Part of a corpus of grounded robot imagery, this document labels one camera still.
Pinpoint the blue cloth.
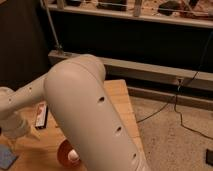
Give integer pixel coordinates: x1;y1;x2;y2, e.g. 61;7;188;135
0;144;18;170

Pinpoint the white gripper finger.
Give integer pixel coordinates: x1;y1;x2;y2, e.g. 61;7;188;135
7;139;16;150
28;127;40;140

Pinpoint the white egg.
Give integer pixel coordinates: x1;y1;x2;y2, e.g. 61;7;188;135
68;150;79;162

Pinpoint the wooden shelf with clutter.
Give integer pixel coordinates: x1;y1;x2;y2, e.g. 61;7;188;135
40;0;213;29

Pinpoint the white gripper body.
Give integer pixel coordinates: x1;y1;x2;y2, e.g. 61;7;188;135
0;114;30;139

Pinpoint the red bowl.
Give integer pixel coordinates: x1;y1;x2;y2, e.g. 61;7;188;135
57;140;80;168

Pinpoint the black cable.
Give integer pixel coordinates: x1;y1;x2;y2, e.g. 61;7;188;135
136;31;213;141

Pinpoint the black box on floor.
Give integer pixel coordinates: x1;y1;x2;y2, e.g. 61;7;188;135
206;149;213;166

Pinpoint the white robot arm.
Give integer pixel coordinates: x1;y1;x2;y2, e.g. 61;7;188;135
0;54;150;171

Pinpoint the metal pole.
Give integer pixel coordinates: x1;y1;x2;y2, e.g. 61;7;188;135
43;0;63;53

